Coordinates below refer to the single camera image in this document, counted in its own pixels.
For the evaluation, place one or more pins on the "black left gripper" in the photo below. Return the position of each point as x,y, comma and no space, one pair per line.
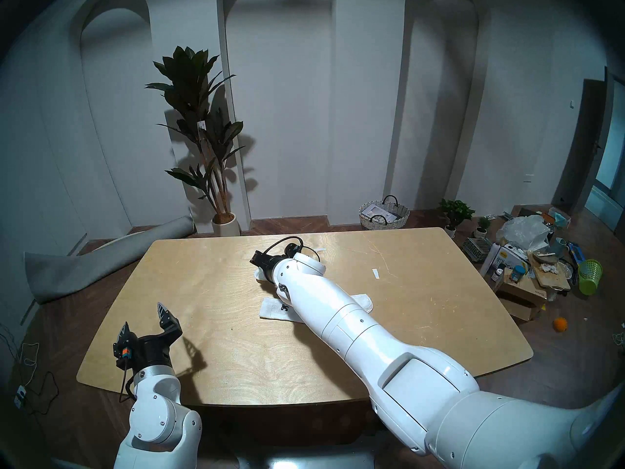
149,348

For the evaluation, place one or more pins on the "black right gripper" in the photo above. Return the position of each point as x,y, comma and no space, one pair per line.
266,263

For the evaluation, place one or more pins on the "white sock with black logo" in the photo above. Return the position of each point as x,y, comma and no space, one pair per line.
260,276
271,309

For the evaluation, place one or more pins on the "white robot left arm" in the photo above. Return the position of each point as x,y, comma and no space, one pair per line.
156,414

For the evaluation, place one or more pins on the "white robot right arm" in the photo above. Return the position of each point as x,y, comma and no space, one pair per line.
371,341

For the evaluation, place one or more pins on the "white plant pot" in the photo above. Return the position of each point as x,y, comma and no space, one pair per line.
225,226

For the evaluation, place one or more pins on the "rolled grey carpet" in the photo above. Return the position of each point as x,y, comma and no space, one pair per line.
93,263

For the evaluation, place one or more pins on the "magazine in basket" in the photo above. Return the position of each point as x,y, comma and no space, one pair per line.
380,213

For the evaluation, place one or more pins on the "white power strip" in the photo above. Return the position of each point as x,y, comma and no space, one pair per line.
18,396

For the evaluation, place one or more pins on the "tall green leafy plant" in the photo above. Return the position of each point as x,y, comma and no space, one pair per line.
193,96

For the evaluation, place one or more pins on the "small bushy potted plant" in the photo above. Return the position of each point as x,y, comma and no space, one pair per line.
455,211

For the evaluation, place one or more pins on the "tiny potted plant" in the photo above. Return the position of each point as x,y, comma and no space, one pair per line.
482,226

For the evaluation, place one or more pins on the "white printed carton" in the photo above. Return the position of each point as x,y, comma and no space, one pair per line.
512,258

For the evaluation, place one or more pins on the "blue lid jar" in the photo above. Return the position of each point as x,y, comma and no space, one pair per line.
516,273

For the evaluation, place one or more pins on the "brown cardboard box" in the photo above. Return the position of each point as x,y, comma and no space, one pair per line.
522,299

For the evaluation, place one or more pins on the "clear plastic bag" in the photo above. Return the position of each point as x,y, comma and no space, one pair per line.
525,231

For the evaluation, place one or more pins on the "orange fruit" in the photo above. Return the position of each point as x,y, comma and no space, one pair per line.
560,324

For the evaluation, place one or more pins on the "blue flat box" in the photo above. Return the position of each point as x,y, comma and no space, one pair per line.
575,254

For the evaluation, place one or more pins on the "green plastic basket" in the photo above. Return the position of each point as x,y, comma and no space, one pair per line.
590,276

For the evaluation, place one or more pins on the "dark door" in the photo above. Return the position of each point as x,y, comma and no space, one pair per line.
578,145

